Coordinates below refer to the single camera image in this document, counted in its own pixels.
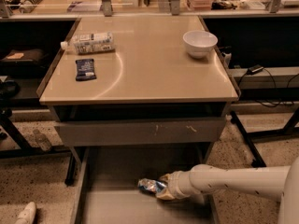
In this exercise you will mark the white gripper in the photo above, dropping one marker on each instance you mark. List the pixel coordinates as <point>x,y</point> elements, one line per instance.
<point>176,184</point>

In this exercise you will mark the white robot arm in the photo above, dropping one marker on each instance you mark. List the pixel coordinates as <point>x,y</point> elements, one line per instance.
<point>279,183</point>

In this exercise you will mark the open grey middle drawer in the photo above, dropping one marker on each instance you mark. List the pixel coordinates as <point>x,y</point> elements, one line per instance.
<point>108,193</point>

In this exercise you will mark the grey desk with drawers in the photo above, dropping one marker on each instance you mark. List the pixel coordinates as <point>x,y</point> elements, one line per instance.
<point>151,105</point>

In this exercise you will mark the clear water bottle on floor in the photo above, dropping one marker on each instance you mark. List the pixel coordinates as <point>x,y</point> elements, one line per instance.
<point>42,140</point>

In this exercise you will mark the dark blue snack packet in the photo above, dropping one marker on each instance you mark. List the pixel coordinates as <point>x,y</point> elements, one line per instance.
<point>85,70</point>

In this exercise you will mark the white shoe on floor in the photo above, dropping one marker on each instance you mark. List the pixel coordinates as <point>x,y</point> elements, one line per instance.
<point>27,215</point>

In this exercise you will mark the black power adapter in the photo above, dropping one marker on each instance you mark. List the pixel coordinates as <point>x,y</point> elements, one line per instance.
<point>255,69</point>

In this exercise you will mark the white ceramic bowl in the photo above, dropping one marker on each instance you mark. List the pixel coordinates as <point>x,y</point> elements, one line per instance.
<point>199,43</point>

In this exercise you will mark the white plastic bottle lying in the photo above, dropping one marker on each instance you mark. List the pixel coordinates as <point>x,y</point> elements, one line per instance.
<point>89,43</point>

